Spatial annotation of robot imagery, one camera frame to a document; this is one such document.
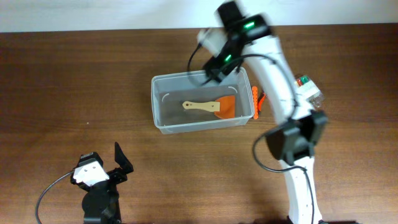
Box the orange scraper with wooden handle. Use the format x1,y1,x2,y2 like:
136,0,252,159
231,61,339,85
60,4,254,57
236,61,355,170
182,95,236,119

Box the clear plastic storage container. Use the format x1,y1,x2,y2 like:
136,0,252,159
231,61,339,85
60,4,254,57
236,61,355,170
151,68,254,134

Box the clear pack of coloured clips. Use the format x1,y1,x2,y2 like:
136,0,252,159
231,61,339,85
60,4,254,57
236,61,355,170
295,75,324,108

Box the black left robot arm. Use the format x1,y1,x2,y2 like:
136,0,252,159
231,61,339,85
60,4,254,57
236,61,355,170
70,142,134,224

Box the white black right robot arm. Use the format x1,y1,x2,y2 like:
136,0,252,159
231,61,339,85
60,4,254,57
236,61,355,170
198,1,328,223

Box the orange perforated plastic strip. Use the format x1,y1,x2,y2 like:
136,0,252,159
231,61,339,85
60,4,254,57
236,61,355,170
252,86,259,119

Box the red handled cutting pliers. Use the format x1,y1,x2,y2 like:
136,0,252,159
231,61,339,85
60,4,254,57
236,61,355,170
257,91,266,113

